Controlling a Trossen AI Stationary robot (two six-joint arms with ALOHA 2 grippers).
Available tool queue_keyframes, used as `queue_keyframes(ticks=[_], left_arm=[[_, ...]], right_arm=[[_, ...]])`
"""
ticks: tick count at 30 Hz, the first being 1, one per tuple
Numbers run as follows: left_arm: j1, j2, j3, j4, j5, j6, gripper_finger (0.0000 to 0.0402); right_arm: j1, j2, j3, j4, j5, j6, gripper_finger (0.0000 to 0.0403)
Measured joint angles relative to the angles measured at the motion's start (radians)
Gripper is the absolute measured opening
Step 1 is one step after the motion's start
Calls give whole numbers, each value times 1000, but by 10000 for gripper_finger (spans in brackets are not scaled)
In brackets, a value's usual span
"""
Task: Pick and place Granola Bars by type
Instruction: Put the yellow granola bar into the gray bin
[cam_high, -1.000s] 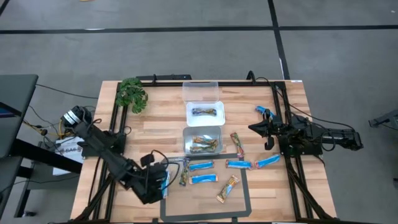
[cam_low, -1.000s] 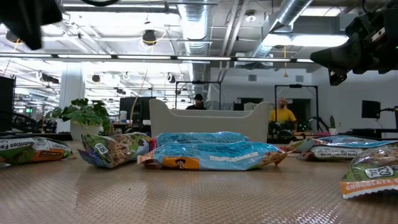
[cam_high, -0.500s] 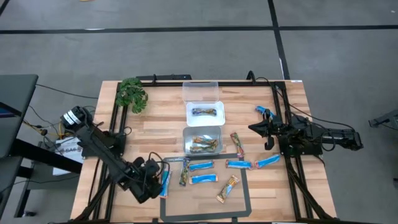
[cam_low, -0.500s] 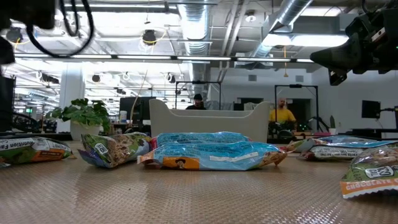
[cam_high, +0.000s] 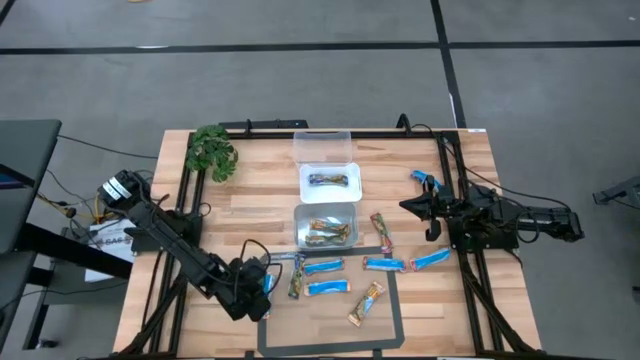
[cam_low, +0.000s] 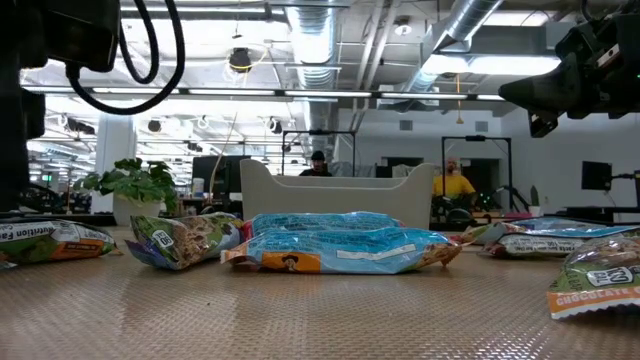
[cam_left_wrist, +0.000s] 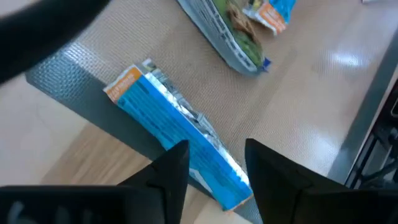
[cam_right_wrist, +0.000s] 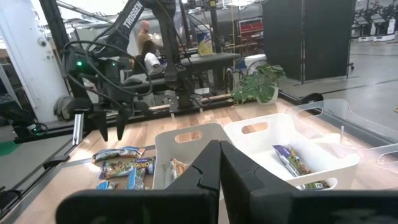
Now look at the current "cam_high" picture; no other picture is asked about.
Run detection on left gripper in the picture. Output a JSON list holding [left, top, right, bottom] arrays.
[[219, 262, 274, 323]]

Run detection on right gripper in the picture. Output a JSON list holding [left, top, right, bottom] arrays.
[[398, 187, 471, 243]]

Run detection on dark blue granola bar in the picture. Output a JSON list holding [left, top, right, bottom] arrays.
[[308, 172, 350, 188]]

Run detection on red green granola bar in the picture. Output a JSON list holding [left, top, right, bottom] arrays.
[[369, 212, 395, 254]]

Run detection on black tape outline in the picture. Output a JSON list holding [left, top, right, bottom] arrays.
[[256, 245, 406, 358]]

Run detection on pale grey plastic bin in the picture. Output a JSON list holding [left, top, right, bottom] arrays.
[[293, 201, 360, 252]]

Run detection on clear plastic bin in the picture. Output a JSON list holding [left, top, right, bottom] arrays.
[[291, 129, 354, 167]]

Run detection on white paper sheet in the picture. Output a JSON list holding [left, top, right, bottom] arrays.
[[83, 218, 137, 284]]

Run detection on potted green plant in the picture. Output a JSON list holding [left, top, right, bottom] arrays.
[[184, 124, 240, 184]]

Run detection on black rectangular device bar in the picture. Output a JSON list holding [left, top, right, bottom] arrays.
[[218, 118, 310, 132]]

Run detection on grey metal stand foot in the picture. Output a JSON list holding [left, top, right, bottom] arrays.
[[592, 174, 640, 206]]

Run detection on grey desk top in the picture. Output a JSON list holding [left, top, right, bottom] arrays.
[[0, 118, 63, 256]]

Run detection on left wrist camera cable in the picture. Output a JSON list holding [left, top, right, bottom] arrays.
[[241, 238, 284, 296]]

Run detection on black power cable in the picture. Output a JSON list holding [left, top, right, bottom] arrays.
[[397, 113, 574, 211]]

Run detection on black aluminium table frame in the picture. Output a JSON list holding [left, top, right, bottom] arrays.
[[112, 118, 541, 360]]

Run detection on black desk leg frame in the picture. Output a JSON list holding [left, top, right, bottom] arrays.
[[0, 219, 134, 351]]

